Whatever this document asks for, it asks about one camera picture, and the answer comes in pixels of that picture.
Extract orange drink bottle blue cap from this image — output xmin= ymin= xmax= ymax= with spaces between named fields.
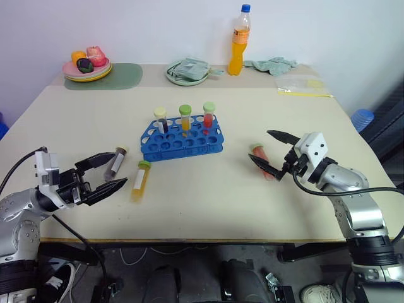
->
xmin=227 ymin=3 xmax=253 ymax=77

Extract yellow plate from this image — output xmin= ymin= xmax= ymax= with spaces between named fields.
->
xmin=64 ymin=66 xmax=113 ymax=84

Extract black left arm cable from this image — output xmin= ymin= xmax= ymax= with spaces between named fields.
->
xmin=51 ymin=212 xmax=109 ymax=287
xmin=0 ymin=146 xmax=49 ymax=194

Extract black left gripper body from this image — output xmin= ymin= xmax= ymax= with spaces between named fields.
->
xmin=57 ymin=168 xmax=93 ymax=208

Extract red liquid tube green cap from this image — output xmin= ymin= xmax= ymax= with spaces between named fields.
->
xmin=203 ymin=101 xmax=217 ymax=129

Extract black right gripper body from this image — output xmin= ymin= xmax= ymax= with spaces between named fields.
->
xmin=280 ymin=147 xmax=312 ymax=180

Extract black sneaker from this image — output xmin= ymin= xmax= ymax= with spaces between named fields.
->
xmin=37 ymin=263 xmax=77 ymax=303

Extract orange toy fruit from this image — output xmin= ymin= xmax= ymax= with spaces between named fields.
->
xmin=71 ymin=50 xmax=87 ymax=66

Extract white sneaker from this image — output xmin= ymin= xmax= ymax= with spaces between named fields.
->
xmin=299 ymin=283 xmax=343 ymax=303

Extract dark purple toy fruit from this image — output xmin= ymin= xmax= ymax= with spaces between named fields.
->
xmin=76 ymin=57 xmax=95 ymax=73

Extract pale green crumpled cloth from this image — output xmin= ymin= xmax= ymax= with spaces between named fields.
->
xmin=244 ymin=56 xmax=299 ymax=77

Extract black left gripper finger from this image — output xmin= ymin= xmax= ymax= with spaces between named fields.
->
xmin=85 ymin=177 xmax=129 ymax=206
xmin=74 ymin=152 xmax=116 ymax=174

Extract orange liquid tube green cap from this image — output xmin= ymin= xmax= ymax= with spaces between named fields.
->
xmin=178 ymin=104 xmax=193 ymax=131

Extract clear plastic zip bag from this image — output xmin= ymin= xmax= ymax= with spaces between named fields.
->
xmin=275 ymin=74 xmax=335 ymax=98

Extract green plate under pink plate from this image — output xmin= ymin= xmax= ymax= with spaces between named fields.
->
xmin=63 ymin=62 xmax=113 ymax=80

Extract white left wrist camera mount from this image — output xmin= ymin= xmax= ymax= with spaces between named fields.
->
xmin=33 ymin=151 xmax=68 ymax=210

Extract dark liquid tube yellow cap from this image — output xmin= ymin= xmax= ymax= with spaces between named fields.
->
xmin=153 ymin=107 xmax=167 ymax=134

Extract pink liquid tube green cap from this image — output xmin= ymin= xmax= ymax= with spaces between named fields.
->
xmin=249 ymin=142 xmax=276 ymax=181

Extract blue stacked stools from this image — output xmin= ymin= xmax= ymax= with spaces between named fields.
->
xmin=350 ymin=108 xmax=375 ymax=133

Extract white floor cable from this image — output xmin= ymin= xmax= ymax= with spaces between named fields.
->
xmin=119 ymin=247 xmax=150 ymax=267

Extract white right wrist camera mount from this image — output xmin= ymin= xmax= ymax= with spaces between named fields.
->
xmin=294 ymin=132 xmax=328 ymax=184

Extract dark rounded shape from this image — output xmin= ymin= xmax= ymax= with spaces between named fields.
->
xmin=218 ymin=258 xmax=257 ymax=303

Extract pale green folded cloth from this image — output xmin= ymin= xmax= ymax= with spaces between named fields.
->
xmin=168 ymin=57 xmax=225 ymax=81

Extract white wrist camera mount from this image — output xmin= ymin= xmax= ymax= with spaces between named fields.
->
xmin=33 ymin=151 xmax=68 ymax=210
xmin=294 ymin=132 xmax=328 ymax=184

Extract black ribbed case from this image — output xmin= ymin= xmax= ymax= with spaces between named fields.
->
xmin=359 ymin=71 xmax=404 ymax=191

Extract purple liquid tube tan cap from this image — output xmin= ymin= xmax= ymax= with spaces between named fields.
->
xmin=104 ymin=145 xmax=129 ymax=182

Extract pink toy fruit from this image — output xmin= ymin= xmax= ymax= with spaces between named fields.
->
xmin=85 ymin=45 xmax=106 ymax=68

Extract pale green plate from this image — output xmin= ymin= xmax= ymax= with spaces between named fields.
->
xmin=165 ymin=61 xmax=210 ymax=87

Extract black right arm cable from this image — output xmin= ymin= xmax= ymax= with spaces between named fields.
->
xmin=291 ymin=169 xmax=404 ymax=199

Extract green placemat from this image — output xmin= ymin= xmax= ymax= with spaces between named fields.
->
xmin=64 ymin=62 xmax=144 ymax=92

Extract yellow liquid tube green cap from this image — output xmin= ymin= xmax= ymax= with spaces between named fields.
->
xmin=130 ymin=160 xmax=153 ymax=203

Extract blue test tube rack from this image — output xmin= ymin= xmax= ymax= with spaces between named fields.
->
xmin=140 ymin=115 xmax=225 ymax=163

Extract metal caster wheel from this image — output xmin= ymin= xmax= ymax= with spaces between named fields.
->
xmin=90 ymin=276 xmax=124 ymax=303
xmin=264 ymin=271 xmax=295 ymax=303

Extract blue plastic object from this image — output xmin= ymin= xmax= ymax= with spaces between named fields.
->
xmin=0 ymin=111 xmax=9 ymax=140

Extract black table frame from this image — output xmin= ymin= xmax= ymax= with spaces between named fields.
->
xmin=38 ymin=241 xmax=352 ymax=266

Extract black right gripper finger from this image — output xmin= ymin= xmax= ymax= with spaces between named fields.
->
xmin=247 ymin=153 xmax=284 ymax=182
xmin=266 ymin=129 xmax=300 ymax=147

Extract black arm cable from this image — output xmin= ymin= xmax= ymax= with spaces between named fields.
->
xmin=0 ymin=146 xmax=49 ymax=194
xmin=51 ymin=212 xmax=109 ymax=287
xmin=291 ymin=169 xmax=404 ymax=199

